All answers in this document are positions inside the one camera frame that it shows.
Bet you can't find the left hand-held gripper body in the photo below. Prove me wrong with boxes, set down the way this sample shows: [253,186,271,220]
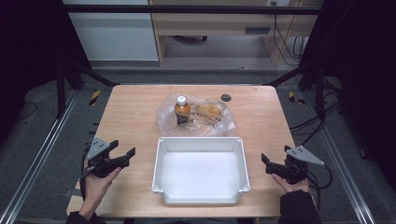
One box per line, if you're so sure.
[81,136,131,179]

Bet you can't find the hand-held gripper cable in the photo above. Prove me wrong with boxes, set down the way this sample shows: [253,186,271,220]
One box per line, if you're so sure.
[78,145,92,201]
[305,163,333,191]

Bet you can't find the person's left hand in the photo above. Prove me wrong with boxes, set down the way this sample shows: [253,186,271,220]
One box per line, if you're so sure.
[79,166,122,209]

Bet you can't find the light wooden desk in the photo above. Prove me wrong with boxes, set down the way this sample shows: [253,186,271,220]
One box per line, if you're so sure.
[148,0,323,67]

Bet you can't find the black horizontal frame bar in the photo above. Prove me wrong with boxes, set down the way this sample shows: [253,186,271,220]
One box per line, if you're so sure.
[61,4,322,16]

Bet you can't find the black hanging desk cables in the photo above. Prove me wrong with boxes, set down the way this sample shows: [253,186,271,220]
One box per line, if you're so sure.
[272,1,308,67]

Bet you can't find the white cabinet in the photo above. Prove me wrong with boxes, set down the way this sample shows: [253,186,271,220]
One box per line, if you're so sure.
[62,0,160,63]

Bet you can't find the black floor cables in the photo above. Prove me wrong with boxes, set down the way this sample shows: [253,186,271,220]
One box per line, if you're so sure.
[289,76,344,147]

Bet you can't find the yellow snack packet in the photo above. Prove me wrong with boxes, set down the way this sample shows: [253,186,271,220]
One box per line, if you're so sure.
[195,103,226,124]

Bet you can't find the right hand-held gripper cable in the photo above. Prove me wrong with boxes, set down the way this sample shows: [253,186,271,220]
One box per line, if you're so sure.
[305,163,333,191]

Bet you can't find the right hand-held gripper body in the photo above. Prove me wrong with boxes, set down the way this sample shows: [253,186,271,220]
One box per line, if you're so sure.
[270,145,325,185]

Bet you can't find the aluminium floor rail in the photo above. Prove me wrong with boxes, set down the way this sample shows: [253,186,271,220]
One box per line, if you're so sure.
[0,88,80,224]
[302,91,378,224]

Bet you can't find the clear plastic bag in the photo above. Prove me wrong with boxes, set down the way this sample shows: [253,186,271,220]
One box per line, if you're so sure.
[155,93,237,138]

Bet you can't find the black metal stand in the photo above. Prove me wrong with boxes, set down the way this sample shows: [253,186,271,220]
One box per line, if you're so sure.
[266,57,327,121]
[54,58,120,119]

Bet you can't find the orange drink bottle white cap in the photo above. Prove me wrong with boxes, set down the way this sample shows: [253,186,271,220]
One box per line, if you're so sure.
[174,94,191,127]

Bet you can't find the person's right hand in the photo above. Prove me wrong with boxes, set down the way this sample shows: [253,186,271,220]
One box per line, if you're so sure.
[271,173,311,194]

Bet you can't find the dark curtain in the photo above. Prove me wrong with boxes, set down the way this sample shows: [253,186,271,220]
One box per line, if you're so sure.
[299,0,396,192]
[0,0,92,147]

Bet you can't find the left hand-held gripper cable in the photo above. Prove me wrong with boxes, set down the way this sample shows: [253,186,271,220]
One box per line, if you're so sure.
[78,145,92,201]

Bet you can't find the white plastic bin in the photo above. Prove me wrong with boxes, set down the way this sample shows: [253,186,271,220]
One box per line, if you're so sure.
[151,136,251,206]

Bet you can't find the black yellow tape marker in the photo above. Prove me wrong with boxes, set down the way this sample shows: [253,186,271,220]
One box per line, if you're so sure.
[89,89,103,107]
[288,91,306,105]

